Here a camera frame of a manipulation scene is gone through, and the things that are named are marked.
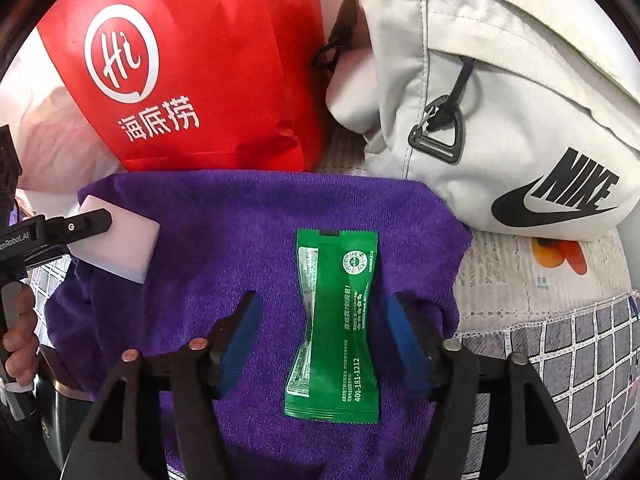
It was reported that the white plastic shopping bag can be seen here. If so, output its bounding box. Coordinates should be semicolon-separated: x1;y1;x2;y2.
0;25;126;196

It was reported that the purple towel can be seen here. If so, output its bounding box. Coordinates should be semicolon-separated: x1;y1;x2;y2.
44;170;473;480

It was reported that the green sachet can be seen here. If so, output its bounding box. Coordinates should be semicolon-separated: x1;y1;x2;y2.
283;228;381;423

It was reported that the grey plaid blanket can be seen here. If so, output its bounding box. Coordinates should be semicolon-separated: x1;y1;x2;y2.
25;260;640;480

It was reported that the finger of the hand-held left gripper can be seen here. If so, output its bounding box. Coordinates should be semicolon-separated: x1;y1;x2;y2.
39;209;114;248

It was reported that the red paper shopping bag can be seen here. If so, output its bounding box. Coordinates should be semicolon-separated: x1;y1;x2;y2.
37;0;326;173

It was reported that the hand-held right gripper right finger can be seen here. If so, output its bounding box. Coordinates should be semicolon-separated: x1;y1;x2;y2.
384;291;586;480

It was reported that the light printed bed sheet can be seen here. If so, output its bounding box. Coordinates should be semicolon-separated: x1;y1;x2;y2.
320;125;640;341

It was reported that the person's left hand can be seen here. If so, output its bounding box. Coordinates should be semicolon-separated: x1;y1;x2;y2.
2;290;42;386

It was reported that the white foam block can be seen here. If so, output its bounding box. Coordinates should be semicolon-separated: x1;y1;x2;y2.
67;194;162;285

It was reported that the light grey waist bag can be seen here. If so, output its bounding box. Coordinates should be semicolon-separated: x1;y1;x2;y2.
312;0;640;238

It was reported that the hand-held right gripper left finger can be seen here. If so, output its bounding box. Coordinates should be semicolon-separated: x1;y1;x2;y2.
60;290;263;480

